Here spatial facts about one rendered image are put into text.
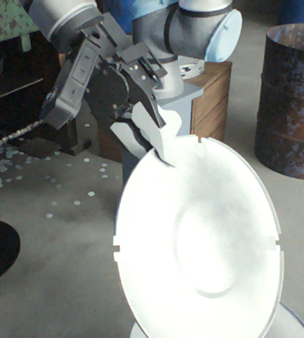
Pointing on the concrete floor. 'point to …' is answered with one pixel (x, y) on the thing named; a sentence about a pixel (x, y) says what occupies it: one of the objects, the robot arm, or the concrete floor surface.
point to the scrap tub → (290, 102)
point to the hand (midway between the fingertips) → (164, 163)
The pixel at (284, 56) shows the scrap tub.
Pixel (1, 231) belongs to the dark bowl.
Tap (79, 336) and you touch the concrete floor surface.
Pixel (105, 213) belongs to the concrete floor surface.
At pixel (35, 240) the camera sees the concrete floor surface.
